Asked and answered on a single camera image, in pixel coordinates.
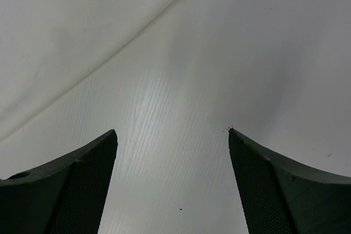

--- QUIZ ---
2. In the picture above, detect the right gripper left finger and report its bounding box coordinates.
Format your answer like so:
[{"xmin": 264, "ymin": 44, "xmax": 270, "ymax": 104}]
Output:
[{"xmin": 1, "ymin": 130, "xmax": 118, "ymax": 233}]

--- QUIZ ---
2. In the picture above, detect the white cloth napkin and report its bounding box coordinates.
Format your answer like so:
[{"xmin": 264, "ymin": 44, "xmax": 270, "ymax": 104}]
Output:
[{"xmin": 1, "ymin": 0, "xmax": 174, "ymax": 138}]

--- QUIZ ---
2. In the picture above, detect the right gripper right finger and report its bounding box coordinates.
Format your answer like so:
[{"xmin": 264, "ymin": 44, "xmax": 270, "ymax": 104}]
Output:
[{"xmin": 229, "ymin": 128, "xmax": 350, "ymax": 233}]

